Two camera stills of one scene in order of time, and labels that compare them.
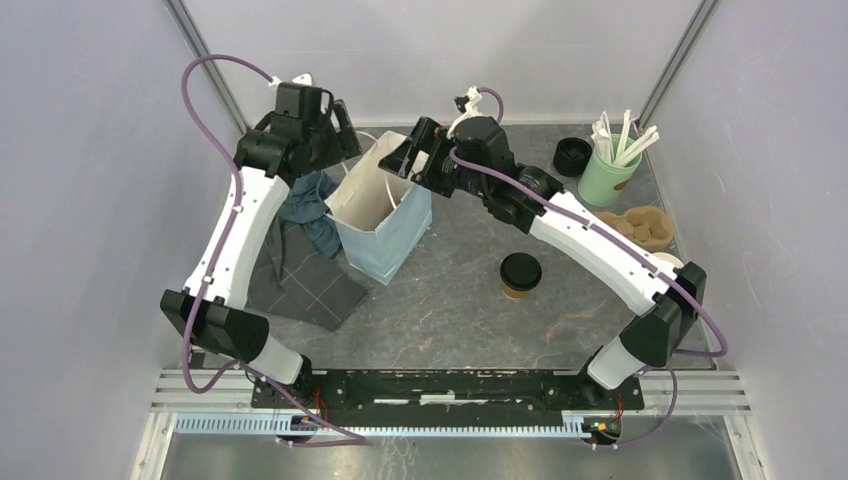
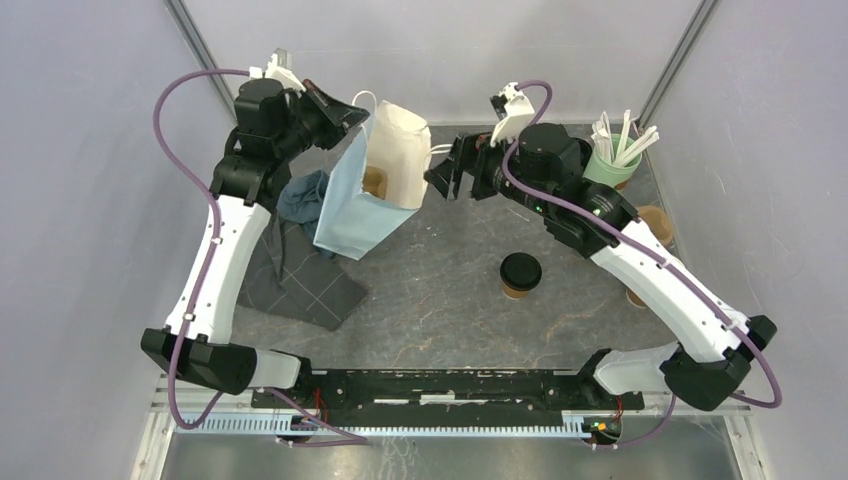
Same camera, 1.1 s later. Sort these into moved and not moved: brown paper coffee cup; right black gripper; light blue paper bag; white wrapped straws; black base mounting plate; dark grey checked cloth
Moved: light blue paper bag; right black gripper
Not moved: brown paper coffee cup; dark grey checked cloth; black base mounting plate; white wrapped straws
